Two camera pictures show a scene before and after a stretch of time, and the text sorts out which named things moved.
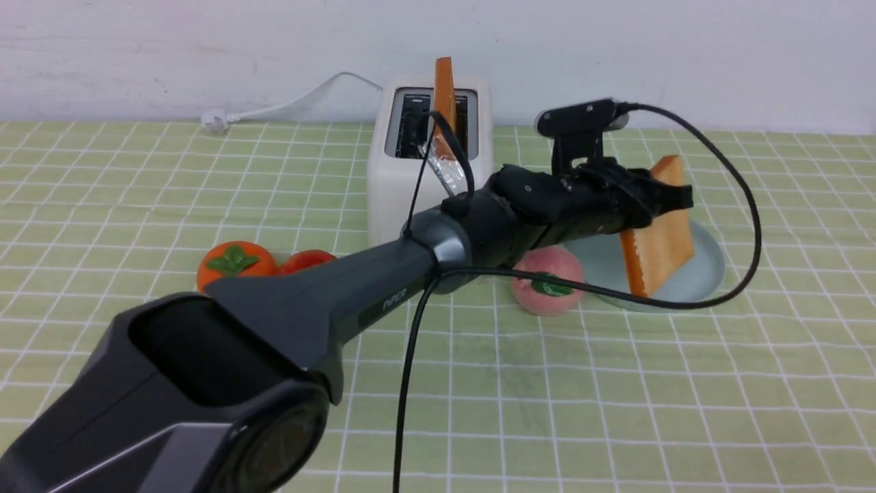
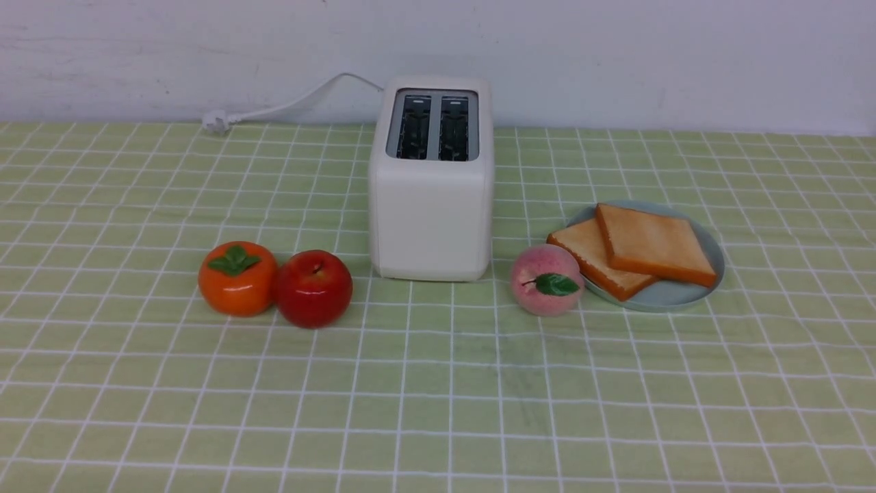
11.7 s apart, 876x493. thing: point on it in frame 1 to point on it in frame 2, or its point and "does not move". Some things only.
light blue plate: [605, 265] does not move
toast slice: [443, 148] to [655, 244]
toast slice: [655, 252] to [588, 241]
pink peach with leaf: [546, 298] does not move
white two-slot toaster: [402, 182] does not move
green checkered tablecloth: [768, 386] does not move
